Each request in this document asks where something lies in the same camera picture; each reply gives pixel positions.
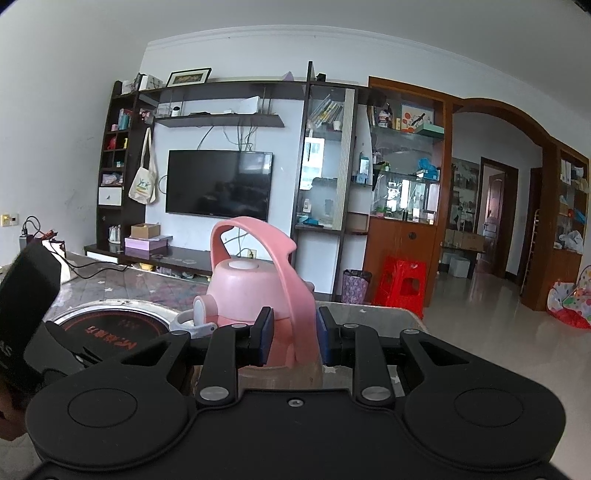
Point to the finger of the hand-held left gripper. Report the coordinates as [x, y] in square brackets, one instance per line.
[78, 348]

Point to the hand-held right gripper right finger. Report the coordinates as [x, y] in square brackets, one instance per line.
[324, 337]

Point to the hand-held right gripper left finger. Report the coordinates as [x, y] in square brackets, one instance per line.
[265, 337]

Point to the pink water bottle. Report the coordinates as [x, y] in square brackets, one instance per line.
[244, 286]

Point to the person's left hand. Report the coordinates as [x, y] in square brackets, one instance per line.
[9, 415]

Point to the round black induction cooker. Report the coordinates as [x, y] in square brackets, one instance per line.
[115, 327]

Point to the black power adapter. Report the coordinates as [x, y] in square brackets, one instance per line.
[25, 240]

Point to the red black mechanical device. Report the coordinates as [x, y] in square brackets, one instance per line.
[50, 236]

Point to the purple trash bin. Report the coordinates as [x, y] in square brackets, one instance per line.
[356, 286]

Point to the grey star-print tablecloth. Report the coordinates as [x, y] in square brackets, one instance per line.
[138, 286]

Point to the red plastic stool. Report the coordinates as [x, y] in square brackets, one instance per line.
[397, 272]

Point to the dark tv console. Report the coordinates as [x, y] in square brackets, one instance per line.
[180, 261]

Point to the dark tall cubby shelf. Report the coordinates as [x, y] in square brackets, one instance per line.
[110, 196]

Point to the brown wooden display cabinet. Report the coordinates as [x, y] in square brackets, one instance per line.
[401, 240]

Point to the pale purple flat box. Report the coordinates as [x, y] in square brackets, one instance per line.
[147, 242]

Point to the open cardboard box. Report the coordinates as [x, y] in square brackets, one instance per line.
[145, 229]

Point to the beige canvas tote bag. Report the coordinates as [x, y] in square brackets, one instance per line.
[142, 187]

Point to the white floor bin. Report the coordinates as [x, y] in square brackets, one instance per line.
[459, 266]

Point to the glass display cabinet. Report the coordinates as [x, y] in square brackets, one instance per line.
[341, 184]

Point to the black flat television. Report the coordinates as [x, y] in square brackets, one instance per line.
[217, 184]

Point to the cardboard boxes on floor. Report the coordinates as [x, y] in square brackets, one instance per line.
[466, 240]

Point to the blue plastic bag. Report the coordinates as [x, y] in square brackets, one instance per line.
[427, 168]

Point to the brown wooden door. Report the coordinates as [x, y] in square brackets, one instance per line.
[494, 207]

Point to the brown wooden shelving unit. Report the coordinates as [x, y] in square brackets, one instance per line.
[540, 286]

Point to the metal rack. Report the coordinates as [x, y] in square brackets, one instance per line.
[531, 254]

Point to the green flat box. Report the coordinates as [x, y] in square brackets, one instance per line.
[429, 130]

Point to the white router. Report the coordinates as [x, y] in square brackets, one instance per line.
[249, 105]

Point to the colourful picture box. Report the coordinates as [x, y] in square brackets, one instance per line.
[415, 117]

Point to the polka dot play tent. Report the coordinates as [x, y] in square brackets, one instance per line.
[570, 300]

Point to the framed picture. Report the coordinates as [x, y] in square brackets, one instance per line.
[188, 77]

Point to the white plastic bag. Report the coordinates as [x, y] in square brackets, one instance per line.
[570, 240]

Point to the white wall socket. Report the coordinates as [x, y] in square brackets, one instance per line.
[10, 220]

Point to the dark short wall shelf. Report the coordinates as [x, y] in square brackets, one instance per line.
[221, 121]

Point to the small white camera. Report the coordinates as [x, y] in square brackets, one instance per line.
[175, 110]

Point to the dark long wall shelf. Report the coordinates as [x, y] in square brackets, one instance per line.
[231, 87]

